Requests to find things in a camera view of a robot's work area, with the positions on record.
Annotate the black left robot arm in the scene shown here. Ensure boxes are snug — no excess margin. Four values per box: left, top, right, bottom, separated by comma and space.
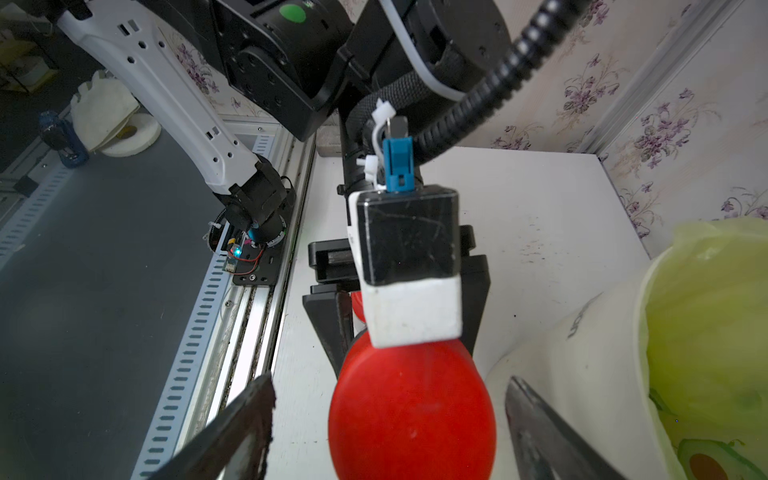
28, 1, 589, 243

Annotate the blue bottle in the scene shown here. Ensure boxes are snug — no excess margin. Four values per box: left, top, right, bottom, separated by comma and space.
38, 111, 89, 169

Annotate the red-lid tea jar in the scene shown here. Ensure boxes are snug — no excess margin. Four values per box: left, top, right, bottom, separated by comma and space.
327, 287, 498, 480

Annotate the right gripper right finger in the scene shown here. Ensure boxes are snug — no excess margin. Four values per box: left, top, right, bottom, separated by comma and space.
505, 376, 622, 479

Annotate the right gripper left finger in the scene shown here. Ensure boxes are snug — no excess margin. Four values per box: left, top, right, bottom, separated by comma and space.
151, 373, 276, 479

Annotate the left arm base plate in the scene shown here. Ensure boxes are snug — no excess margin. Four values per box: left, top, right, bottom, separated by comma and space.
203, 214, 288, 287

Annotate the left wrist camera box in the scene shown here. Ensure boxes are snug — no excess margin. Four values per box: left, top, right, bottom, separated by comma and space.
347, 185, 462, 349

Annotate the white trash bin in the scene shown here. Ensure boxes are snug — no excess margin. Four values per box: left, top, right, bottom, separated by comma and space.
485, 263, 685, 479

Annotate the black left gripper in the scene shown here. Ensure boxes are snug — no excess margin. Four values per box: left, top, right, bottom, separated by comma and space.
302, 224, 491, 379

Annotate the aluminium rail frame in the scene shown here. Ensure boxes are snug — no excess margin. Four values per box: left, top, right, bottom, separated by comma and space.
131, 123, 316, 479

